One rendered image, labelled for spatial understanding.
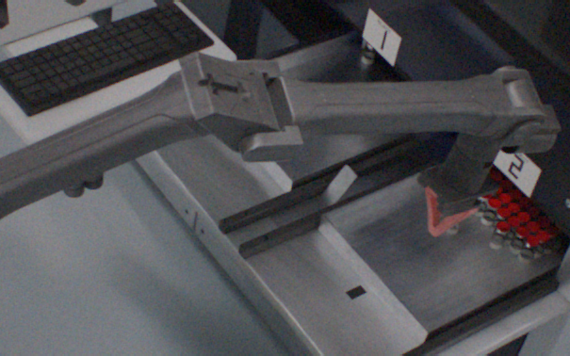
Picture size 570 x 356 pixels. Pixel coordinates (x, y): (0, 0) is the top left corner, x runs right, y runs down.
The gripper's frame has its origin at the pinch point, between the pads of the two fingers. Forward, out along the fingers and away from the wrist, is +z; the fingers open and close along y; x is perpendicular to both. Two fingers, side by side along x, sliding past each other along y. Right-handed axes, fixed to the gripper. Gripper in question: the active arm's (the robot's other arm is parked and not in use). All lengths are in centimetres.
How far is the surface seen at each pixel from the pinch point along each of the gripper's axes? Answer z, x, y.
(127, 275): 104, 87, 29
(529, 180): 1.2, 4.2, 25.5
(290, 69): 16, 54, 21
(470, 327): 16.5, -7.2, 9.7
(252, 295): 89, 60, 43
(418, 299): 18.6, 1.7, 7.9
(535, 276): 12.2, -5.5, 23.7
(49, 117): 31, 69, -17
